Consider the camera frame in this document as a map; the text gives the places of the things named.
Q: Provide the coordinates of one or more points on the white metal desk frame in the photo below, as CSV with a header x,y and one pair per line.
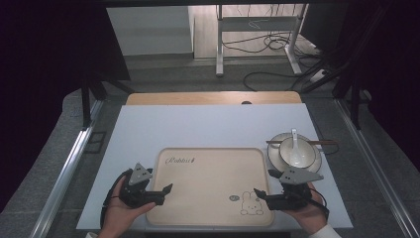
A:
x,y
256,23

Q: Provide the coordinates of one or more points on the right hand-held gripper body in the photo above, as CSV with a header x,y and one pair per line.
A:
x,y
292,195

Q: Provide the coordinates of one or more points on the white ceramic spoon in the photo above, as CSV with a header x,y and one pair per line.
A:
x,y
294,150

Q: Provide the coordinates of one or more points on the black metal stand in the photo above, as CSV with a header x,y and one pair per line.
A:
x,y
355,99
86,102

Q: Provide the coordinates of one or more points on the white power strip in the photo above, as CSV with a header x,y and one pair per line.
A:
x,y
318,76

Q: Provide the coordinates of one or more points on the person's right hand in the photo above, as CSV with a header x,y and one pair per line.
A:
x,y
310,213

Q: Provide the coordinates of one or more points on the white bowl with spoon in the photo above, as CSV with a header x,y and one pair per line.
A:
x,y
275,158

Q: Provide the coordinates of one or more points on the white cabinet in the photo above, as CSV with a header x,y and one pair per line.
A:
x,y
148,31

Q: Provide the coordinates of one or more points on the white bowl with dark rim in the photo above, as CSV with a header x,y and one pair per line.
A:
x,y
305,155

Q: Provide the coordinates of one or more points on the aluminium rail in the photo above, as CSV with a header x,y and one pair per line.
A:
x,y
66,172
373,158

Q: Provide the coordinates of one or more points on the brown chopstick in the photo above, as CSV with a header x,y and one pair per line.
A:
x,y
274,142

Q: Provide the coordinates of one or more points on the black rectangular frame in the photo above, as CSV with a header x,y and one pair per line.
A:
x,y
95,142

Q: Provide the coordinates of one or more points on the beige tray with rabbit print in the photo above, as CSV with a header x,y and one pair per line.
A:
x,y
208,188

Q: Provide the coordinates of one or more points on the person's left hand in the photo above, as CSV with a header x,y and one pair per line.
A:
x,y
120,214

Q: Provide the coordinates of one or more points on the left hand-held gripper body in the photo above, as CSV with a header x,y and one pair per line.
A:
x,y
133,193

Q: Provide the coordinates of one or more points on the white board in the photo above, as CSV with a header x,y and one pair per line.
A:
x,y
198,127

